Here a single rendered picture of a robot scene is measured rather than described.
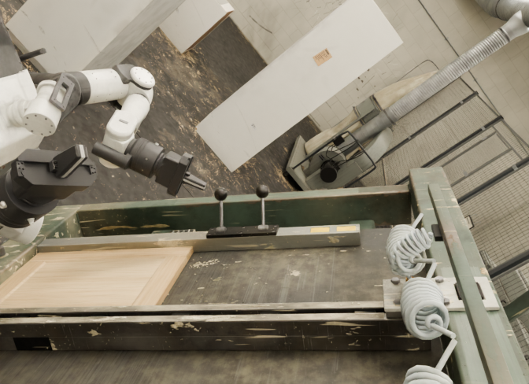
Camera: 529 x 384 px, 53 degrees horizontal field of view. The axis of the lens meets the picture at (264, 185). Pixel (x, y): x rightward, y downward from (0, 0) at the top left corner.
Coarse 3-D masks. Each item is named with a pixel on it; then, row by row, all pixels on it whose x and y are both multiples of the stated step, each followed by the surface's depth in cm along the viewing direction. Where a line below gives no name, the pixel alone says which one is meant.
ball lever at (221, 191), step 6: (216, 192) 148; (222, 192) 147; (216, 198) 148; (222, 198) 148; (222, 204) 148; (222, 210) 148; (222, 216) 148; (222, 222) 148; (216, 228) 147; (222, 228) 147
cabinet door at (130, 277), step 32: (64, 256) 153; (96, 256) 150; (128, 256) 147; (160, 256) 145; (0, 288) 139; (32, 288) 137; (64, 288) 135; (96, 288) 133; (128, 288) 131; (160, 288) 128
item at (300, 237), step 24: (48, 240) 160; (72, 240) 158; (96, 240) 155; (120, 240) 153; (144, 240) 151; (168, 240) 149; (192, 240) 147; (216, 240) 146; (240, 240) 145; (264, 240) 143; (288, 240) 142; (312, 240) 141; (336, 240) 140; (360, 240) 140
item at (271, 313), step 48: (432, 240) 90; (384, 288) 99; (480, 288) 95; (0, 336) 114; (48, 336) 111; (96, 336) 109; (144, 336) 107; (192, 336) 105; (240, 336) 103; (288, 336) 101; (336, 336) 99; (384, 336) 97
